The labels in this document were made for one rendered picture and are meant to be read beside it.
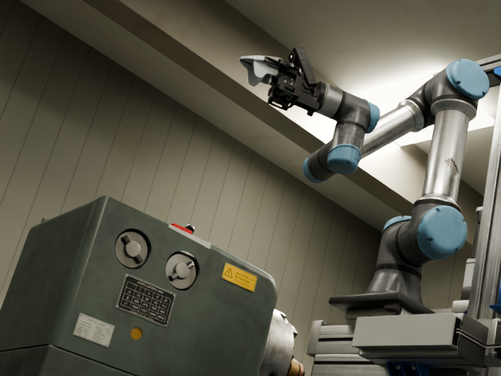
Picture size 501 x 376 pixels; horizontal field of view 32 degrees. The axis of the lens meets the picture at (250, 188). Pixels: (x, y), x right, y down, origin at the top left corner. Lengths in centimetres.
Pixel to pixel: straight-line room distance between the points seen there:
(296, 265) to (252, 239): 51
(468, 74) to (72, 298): 112
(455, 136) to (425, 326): 56
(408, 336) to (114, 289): 73
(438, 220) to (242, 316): 61
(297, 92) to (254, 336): 70
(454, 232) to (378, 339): 34
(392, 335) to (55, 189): 418
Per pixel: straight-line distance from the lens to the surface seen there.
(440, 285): 745
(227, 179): 676
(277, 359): 256
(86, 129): 608
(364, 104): 214
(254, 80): 209
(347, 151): 207
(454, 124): 225
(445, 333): 185
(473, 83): 230
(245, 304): 238
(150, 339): 222
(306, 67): 213
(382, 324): 196
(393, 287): 217
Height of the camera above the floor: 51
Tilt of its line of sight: 23 degrees up
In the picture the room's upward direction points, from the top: 15 degrees clockwise
